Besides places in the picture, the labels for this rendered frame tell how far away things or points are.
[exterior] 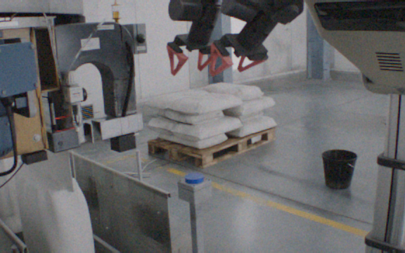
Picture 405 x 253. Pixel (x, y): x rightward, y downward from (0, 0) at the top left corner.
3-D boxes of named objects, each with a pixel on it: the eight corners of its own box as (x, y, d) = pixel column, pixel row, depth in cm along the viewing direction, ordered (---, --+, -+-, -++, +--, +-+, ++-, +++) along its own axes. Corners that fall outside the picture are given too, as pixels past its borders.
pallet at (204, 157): (275, 139, 466) (275, 127, 462) (202, 168, 383) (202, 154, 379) (221, 129, 521) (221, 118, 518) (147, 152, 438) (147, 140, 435)
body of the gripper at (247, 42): (219, 39, 90) (236, 14, 85) (249, 37, 97) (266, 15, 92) (235, 60, 88) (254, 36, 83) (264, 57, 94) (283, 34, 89)
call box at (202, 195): (212, 197, 129) (211, 179, 128) (194, 205, 124) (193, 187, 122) (195, 190, 135) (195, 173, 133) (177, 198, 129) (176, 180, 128)
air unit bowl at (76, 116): (84, 126, 103) (82, 102, 102) (74, 128, 101) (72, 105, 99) (79, 124, 105) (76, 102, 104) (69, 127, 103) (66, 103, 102)
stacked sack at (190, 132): (245, 129, 419) (244, 115, 416) (199, 144, 374) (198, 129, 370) (214, 124, 448) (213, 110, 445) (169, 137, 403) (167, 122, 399)
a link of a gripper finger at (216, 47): (196, 65, 94) (216, 35, 88) (218, 62, 99) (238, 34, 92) (211, 86, 92) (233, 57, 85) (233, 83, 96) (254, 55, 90)
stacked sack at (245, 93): (266, 98, 455) (266, 84, 451) (240, 104, 426) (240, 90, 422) (222, 92, 502) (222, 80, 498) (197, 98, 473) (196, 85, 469)
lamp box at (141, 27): (147, 53, 120) (145, 22, 118) (135, 54, 117) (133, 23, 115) (133, 53, 125) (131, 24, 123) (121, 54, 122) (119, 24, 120)
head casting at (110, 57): (139, 113, 121) (132, 12, 114) (64, 130, 105) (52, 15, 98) (91, 102, 142) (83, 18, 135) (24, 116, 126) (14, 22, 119)
